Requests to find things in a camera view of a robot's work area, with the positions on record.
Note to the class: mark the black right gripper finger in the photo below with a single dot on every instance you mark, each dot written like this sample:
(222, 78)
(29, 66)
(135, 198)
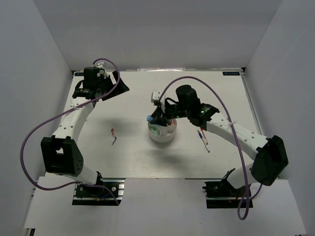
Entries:
(163, 121)
(156, 114)

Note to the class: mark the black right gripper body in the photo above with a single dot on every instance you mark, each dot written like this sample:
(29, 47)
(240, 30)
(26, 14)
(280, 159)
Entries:
(174, 110)

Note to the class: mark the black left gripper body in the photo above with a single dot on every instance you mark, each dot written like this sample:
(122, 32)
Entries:
(105, 85)

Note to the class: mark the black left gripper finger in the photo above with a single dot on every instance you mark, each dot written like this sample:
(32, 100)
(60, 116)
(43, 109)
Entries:
(120, 89)
(116, 78)

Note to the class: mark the blue transparent highlighter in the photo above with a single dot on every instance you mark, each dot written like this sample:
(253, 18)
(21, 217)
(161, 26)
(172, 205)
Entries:
(149, 118)

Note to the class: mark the green transparent highlighter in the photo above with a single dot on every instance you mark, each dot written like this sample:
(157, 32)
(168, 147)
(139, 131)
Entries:
(153, 129)

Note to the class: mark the red gel pen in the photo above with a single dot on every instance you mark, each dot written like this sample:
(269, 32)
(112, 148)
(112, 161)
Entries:
(204, 136)

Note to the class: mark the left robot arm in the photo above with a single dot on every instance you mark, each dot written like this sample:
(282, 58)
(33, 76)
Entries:
(60, 152)

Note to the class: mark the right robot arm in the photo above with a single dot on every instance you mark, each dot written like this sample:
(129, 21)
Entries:
(269, 157)

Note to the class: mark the white round pen holder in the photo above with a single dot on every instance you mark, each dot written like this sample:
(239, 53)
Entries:
(166, 133)

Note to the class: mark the blue gel pen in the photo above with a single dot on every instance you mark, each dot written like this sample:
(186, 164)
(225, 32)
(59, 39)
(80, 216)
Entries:
(202, 139)

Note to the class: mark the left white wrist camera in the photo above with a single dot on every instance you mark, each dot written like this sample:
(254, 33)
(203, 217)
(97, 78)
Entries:
(100, 65)

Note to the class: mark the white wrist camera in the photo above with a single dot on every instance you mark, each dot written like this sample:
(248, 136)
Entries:
(100, 65)
(157, 96)

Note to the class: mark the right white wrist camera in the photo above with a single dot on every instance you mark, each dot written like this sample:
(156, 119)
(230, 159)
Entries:
(157, 96)

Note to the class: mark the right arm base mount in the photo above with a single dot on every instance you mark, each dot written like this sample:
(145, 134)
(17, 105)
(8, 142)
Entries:
(220, 196)

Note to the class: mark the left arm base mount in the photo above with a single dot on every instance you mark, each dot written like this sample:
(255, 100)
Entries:
(95, 196)

